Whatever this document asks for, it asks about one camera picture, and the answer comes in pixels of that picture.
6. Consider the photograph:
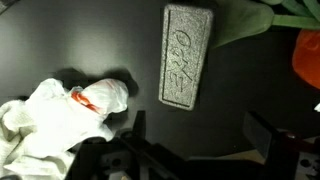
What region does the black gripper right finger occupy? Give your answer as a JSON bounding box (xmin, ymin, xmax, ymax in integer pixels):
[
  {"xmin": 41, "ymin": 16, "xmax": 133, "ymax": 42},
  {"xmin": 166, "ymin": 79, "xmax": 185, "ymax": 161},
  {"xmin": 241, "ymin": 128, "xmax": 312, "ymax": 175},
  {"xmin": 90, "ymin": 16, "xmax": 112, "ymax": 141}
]
[{"xmin": 242, "ymin": 111, "xmax": 320, "ymax": 180}]

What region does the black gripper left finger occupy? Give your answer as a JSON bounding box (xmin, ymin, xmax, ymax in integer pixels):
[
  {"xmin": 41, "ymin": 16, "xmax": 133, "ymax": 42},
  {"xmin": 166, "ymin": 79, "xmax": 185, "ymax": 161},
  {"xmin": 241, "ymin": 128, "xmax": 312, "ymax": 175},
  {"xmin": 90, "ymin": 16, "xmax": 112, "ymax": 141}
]
[{"xmin": 64, "ymin": 110, "xmax": 184, "ymax": 180}]

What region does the white plastic bag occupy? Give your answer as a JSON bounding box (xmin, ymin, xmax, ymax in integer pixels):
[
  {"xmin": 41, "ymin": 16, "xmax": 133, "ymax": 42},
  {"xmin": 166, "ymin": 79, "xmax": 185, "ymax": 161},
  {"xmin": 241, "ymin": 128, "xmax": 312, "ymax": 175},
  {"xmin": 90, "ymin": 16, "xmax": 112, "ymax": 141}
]
[{"xmin": 24, "ymin": 78, "xmax": 129, "ymax": 158}]

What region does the black rectangular speaker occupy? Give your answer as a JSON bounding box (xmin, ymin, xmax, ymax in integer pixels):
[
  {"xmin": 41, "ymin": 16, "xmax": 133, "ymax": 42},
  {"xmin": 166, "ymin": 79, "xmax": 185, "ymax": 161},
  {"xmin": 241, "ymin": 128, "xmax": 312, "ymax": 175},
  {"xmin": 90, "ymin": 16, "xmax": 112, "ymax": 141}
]
[{"xmin": 159, "ymin": 4, "xmax": 214, "ymax": 111}]

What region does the white terry towel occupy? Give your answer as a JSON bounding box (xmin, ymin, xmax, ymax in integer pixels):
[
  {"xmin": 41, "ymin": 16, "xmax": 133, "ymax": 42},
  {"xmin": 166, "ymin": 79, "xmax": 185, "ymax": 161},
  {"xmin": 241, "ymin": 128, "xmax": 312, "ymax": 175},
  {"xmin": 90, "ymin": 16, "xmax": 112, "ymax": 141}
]
[{"xmin": 0, "ymin": 100, "xmax": 74, "ymax": 180}]

